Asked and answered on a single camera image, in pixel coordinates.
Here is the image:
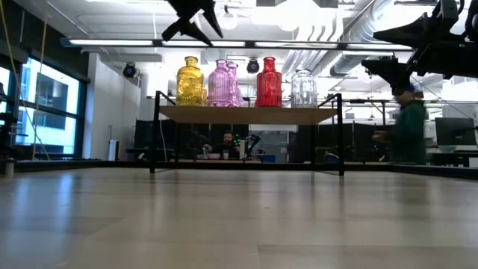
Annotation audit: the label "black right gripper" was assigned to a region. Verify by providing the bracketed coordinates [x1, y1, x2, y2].
[361, 0, 478, 94]

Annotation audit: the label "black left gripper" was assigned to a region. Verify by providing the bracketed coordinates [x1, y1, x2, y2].
[162, 0, 224, 46]

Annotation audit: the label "yellow embossed glass vase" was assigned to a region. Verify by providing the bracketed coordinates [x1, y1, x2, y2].
[176, 55, 205, 107]

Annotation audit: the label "pink short glass jar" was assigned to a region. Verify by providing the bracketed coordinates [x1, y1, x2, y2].
[207, 58, 235, 108]

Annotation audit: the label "pink tall glass vase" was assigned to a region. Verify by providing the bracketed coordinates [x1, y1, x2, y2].
[226, 61, 246, 108]

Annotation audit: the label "red ribbed glass bottle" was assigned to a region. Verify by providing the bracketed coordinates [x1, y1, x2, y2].
[255, 56, 283, 108]

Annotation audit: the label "clear short glass jar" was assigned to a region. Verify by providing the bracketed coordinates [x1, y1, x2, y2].
[290, 69, 318, 109]

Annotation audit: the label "wooden shelf black metal legs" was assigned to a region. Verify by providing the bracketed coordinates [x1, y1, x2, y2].
[149, 90, 345, 177]

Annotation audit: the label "person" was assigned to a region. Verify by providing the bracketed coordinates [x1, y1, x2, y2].
[372, 84, 429, 165]
[203, 131, 243, 160]

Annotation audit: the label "long ceiling light bar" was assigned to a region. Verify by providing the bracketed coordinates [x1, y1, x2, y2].
[61, 37, 414, 52]

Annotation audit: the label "black computer monitor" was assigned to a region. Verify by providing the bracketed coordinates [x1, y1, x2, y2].
[435, 117, 478, 147]

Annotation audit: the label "silver ventilation duct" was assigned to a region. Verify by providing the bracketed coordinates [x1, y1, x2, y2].
[330, 0, 393, 78]

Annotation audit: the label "black metal table frame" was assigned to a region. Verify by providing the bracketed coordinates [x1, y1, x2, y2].
[0, 111, 478, 181]

